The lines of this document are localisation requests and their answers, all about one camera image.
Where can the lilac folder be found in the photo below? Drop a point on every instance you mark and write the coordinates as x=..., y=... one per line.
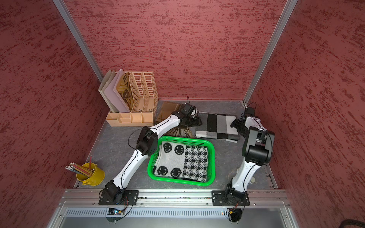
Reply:
x=114, y=96

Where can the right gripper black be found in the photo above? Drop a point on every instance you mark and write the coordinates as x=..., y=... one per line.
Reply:
x=235, y=123

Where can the brown plaid fringed scarf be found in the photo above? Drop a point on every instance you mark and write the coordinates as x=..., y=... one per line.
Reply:
x=164, y=111

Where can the small white stapler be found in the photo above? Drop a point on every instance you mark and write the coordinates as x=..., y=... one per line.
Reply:
x=252, y=180

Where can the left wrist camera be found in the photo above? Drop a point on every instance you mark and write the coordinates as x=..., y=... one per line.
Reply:
x=189, y=110

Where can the bundle of pencils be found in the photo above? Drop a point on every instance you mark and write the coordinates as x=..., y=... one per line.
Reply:
x=79, y=169

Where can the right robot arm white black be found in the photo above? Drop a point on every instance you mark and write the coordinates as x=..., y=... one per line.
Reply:
x=257, y=151

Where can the beige plastic file organizer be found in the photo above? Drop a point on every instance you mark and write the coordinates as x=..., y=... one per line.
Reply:
x=145, y=97

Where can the beige cardboard folder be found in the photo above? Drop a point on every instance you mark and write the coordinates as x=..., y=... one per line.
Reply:
x=106, y=82

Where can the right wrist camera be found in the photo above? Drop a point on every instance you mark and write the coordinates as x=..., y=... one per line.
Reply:
x=249, y=111

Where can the grey black checked scarf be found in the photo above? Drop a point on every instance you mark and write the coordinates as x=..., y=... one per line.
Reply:
x=217, y=126

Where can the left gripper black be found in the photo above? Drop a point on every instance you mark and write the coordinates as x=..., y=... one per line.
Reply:
x=196, y=122

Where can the smiley houndstooth scarf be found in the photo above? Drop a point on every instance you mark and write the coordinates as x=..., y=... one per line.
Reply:
x=180, y=161

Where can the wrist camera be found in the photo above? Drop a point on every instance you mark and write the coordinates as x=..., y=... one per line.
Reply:
x=249, y=111
x=189, y=110

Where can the brown patterned booklet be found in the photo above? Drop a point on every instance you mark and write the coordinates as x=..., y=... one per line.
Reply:
x=124, y=89

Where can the corner aluminium profile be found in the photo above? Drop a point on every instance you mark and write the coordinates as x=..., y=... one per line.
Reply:
x=279, y=28
x=66, y=16

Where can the right corner aluminium profile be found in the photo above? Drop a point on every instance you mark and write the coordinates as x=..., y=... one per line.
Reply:
x=279, y=28

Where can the yellow pencil cup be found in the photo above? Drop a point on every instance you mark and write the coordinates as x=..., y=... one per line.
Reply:
x=96, y=177

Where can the left corner aluminium profile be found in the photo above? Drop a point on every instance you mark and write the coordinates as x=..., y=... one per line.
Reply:
x=66, y=16

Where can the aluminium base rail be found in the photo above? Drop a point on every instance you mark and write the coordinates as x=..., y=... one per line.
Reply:
x=164, y=203

